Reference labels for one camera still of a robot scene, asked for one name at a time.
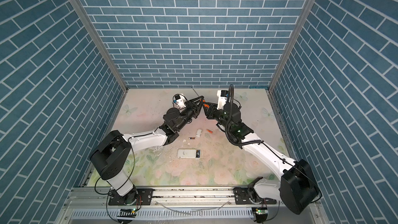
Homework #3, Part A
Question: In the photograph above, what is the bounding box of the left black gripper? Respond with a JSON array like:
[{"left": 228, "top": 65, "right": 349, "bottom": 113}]
[{"left": 174, "top": 96, "right": 204, "bottom": 132}]

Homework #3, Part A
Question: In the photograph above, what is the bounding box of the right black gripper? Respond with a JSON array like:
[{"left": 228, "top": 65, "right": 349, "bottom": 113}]
[{"left": 202, "top": 101, "right": 232, "bottom": 133}]

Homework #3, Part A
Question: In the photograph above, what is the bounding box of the orange handled screwdriver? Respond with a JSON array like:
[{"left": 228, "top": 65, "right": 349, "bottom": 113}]
[{"left": 192, "top": 87, "right": 205, "bottom": 106}]

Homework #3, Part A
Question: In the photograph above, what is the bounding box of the white battery cover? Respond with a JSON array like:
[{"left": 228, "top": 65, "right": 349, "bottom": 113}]
[{"left": 196, "top": 129, "right": 202, "bottom": 138}]

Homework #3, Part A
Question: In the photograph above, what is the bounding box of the white remote control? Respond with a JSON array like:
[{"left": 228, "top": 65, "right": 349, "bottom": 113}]
[{"left": 177, "top": 149, "right": 201, "bottom": 159}]

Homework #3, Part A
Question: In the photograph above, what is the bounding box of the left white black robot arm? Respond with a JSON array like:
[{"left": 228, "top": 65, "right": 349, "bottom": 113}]
[{"left": 89, "top": 94, "right": 204, "bottom": 197}]

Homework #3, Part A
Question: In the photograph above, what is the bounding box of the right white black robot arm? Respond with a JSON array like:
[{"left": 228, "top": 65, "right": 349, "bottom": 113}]
[{"left": 203, "top": 103, "right": 321, "bottom": 215}]

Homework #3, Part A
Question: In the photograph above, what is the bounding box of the right controller board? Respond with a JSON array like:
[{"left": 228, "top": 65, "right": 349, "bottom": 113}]
[{"left": 252, "top": 207, "right": 268, "bottom": 223}]

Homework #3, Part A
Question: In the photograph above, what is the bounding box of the controller board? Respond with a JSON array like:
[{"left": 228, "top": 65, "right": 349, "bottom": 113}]
[
  {"left": 117, "top": 208, "right": 137, "bottom": 224},
  {"left": 252, "top": 207, "right": 268, "bottom": 223}
]

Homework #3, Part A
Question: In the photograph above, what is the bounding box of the left controller board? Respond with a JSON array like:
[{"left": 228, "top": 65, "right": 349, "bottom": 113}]
[{"left": 117, "top": 208, "right": 137, "bottom": 224}]

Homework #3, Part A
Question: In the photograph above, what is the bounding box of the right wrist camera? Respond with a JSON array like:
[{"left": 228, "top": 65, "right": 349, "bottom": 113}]
[{"left": 217, "top": 90, "right": 229, "bottom": 110}]

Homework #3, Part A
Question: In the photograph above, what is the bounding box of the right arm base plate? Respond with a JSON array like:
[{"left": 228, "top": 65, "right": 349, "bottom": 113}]
[{"left": 232, "top": 187, "right": 277, "bottom": 205}]

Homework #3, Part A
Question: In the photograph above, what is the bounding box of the grey loose cable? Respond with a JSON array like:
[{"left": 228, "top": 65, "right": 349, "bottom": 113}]
[{"left": 154, "top": 200, "right": 231, "bottom": 214}]

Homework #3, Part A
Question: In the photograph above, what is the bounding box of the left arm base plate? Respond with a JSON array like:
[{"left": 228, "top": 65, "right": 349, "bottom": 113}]
[{"left": 108, "top": 188, "right": 154, "bottom": 207}]

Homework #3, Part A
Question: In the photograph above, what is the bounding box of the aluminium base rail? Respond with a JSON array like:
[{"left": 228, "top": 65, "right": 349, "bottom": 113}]
[{"left": 55, "top": 186, "right": 328, "bottom": 224}]

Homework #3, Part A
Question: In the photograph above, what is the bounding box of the right aluminium corner post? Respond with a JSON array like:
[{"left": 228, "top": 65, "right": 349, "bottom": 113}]
[{"left": 268, "top": 0, "right": 315, "bottom": 92}]

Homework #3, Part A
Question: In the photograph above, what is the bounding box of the aluminium corner post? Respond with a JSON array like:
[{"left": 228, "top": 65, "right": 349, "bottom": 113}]
[
  {"left": 268, "top": 0, "right": 315, "bottom": 92},
  {"left": 68, "top": 0, "right": 128, "bottom": 93}
]

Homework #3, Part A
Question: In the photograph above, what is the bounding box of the left aluminium corner post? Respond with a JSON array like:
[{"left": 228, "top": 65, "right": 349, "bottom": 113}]
[{"left": 68, "top": 0, "right": 128, "bottom": 93}]

